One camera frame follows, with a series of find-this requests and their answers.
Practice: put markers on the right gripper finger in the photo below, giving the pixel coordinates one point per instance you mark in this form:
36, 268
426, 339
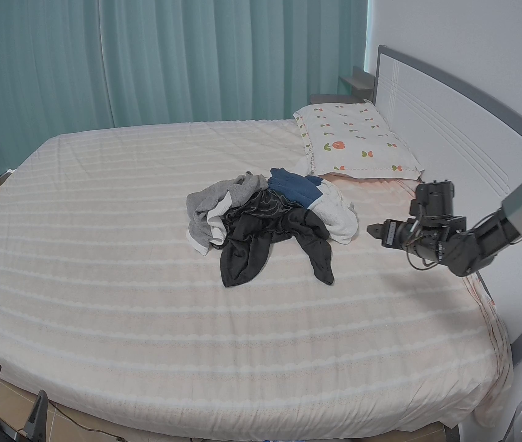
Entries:
376, 231

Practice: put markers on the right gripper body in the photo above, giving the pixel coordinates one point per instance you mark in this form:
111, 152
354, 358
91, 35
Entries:
396, 234

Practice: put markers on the black T-shirt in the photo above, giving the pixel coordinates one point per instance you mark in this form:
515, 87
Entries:
242, 256

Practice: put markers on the pile of clothes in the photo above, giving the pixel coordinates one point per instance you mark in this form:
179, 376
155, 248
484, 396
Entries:
205, 210

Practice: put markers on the bed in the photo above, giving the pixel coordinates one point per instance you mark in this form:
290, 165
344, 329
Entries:
104, 246

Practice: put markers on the white printed pillow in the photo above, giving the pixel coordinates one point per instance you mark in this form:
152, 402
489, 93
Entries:
357, 141

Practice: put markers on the grey bedside table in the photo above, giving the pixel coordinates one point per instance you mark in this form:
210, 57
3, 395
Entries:
357, 81

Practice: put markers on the blue-green curtain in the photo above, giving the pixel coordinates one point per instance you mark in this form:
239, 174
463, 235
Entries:
35, 62
242, 39

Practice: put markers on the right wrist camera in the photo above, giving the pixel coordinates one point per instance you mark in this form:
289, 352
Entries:
415, 207

